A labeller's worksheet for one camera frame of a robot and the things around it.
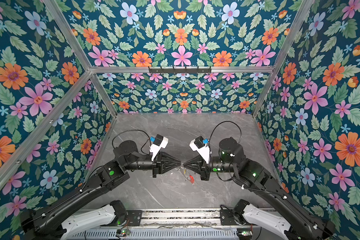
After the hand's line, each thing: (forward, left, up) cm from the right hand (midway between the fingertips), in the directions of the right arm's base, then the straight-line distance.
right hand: (185, 164), depth 56 cm
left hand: (-1, +2, +3) cm, 4 cm away
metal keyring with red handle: (-3, 0, -1) cm, 3 cm away
